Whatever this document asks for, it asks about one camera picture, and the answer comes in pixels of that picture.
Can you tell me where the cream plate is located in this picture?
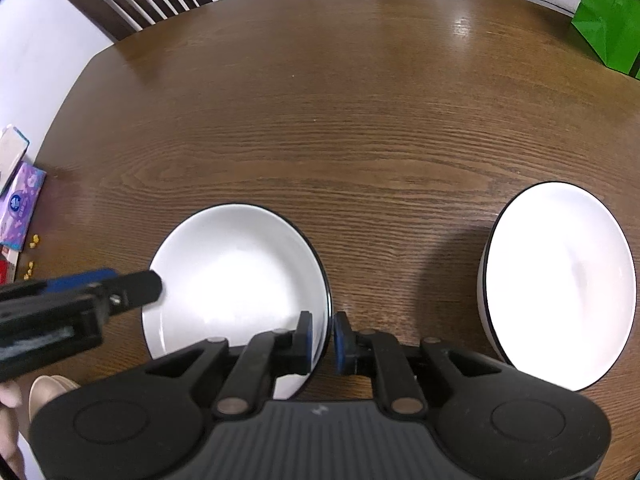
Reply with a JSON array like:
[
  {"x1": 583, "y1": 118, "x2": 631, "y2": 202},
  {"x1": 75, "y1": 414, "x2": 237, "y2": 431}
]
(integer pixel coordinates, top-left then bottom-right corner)
[{"x1": 28, "y1": 375, "x2": 79, "y2": 422}]

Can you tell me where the white bowl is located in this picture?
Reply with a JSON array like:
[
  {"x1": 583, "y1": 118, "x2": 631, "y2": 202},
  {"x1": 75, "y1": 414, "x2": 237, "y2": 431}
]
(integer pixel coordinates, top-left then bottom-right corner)
[
  {"x1": 476, "y1": 181, "x2": 637, "y2": 391},
  {"x1": 141, "y1": 202, "x2": 333, "y2": 401}
]

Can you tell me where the person's left hand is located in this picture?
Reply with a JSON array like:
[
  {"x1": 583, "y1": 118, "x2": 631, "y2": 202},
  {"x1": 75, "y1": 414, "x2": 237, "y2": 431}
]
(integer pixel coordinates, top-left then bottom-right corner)
[{"x1": 1, "y1": 380, "x2": 25, "y2": 479}]

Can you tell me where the red small box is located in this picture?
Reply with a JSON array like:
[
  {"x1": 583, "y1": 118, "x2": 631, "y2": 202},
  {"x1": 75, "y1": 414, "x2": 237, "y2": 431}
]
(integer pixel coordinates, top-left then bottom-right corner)
[{"x1": 0, "y1": 246, "x2": 20, "y2": 285}]

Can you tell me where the purple tissue pack lower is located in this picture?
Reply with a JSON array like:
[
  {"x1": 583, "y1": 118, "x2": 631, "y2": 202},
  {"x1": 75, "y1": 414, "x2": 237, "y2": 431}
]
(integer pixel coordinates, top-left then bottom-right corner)
[{"x1": 0, "y1": 162, "x2": 47, "y2": 252}]

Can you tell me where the purple tissue pack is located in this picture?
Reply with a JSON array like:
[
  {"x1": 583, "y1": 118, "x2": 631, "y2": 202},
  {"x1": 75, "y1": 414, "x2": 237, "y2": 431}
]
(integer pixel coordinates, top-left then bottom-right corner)
[
  {"x1": 0, "y1": 125, "x2": 29, "y2": 194},
  {"x1": 0, "y1": 162, "x2": 47, "y2": 252}
]

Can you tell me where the purple tissue pack upper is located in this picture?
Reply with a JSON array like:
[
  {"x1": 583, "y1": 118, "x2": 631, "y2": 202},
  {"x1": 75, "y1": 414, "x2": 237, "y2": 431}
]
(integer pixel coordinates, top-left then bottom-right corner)
[{"x1": 0, "y1": 125, "x2": 29, "y2": 194}]

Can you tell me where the green paper shopping bag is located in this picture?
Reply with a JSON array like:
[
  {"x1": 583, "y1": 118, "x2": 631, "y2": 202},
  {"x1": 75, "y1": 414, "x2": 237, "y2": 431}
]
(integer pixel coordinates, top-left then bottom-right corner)
[{"x1": 572, "y1": 0, "x2": 639, "y2": 79}]

